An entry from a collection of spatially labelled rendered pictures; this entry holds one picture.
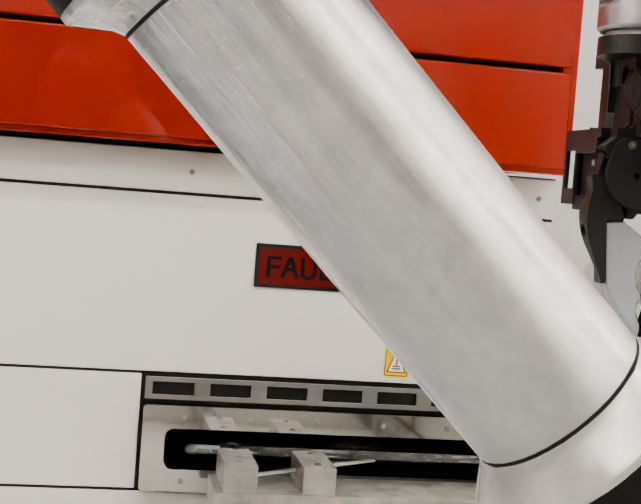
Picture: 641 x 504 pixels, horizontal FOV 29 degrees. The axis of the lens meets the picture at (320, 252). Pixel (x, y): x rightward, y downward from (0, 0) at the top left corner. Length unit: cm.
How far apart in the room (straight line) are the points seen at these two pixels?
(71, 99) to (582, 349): 88
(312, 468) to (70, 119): 43
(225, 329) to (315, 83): 92
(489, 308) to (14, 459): 96
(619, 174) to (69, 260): 70
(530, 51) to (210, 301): 44
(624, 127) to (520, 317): 37
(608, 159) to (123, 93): 62
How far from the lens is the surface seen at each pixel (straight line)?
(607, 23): 87
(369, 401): 142
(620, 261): 85
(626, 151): 84
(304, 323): 140
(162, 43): 49
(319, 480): 129
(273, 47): 48
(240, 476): 127
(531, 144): 140
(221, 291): 138
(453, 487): 138
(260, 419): 139
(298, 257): 138
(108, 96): 132
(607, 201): 84
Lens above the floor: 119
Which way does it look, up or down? 3 degrees down
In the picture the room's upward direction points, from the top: 4 degrees clockwise
